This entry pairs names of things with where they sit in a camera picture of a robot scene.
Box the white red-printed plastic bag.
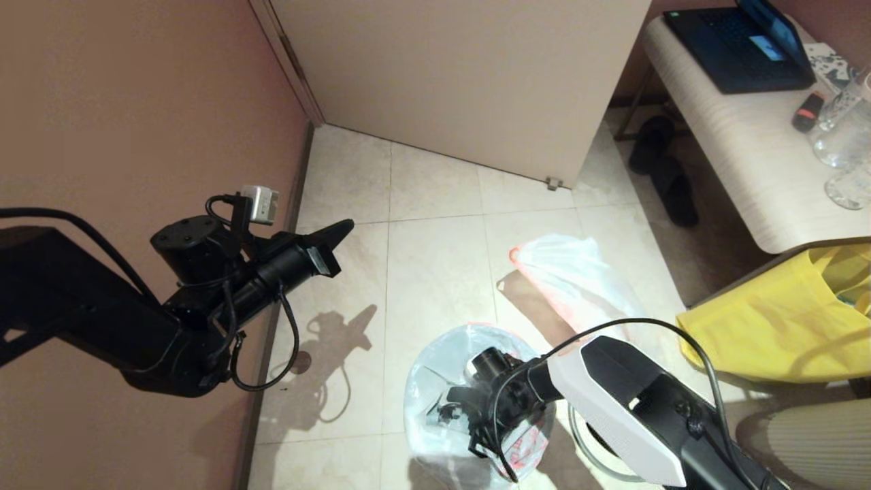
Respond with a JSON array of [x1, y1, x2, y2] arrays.
[[404, 323, 557, 489]]

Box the grey plastic bin ring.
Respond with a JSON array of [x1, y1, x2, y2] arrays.
[[568, 405, 647, 483]]

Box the spare white plastic bag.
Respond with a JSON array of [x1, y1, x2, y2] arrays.
[[508, 234, 671, 348]]

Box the beige door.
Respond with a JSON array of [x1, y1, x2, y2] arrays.
[[271, 0, 653, 191]]

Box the black slipper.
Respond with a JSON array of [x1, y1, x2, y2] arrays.
[[650, 158, 700, 229], [627, 116, 678, 176]]

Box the beige striped stool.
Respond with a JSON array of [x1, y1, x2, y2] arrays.
[[736, 398, 871, 490]]

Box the cream striped bench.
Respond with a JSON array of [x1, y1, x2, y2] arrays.
[[616, 15, 871, 256]]

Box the clear glass cup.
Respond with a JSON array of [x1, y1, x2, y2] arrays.
[[823, 158, 871, 211], [808, 109, 871, 170]]

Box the black orange handheld device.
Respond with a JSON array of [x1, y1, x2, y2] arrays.
[[791, 92, 826, 134]]

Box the dark blue laptop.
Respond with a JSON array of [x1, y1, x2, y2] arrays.
[[662, 0, 817, 96]]

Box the clear ribbed glass bottle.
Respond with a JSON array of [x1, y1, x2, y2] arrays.
[[815, 68, 871, 133]]

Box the white black patterned card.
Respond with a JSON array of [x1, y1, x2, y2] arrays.
[[803, 44, 855, 93]]

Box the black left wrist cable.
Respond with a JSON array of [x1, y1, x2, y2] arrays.
[[0, 194, 301, 393]]

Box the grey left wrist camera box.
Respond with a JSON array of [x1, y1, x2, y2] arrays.
[[240, 185, 280, 227]]

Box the beige door frame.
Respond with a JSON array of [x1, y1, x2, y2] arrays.
[[248, 0, 326, 129]]

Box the yellow bag with black handle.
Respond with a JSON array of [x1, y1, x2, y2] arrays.
[[677, 243, 871, 384]]

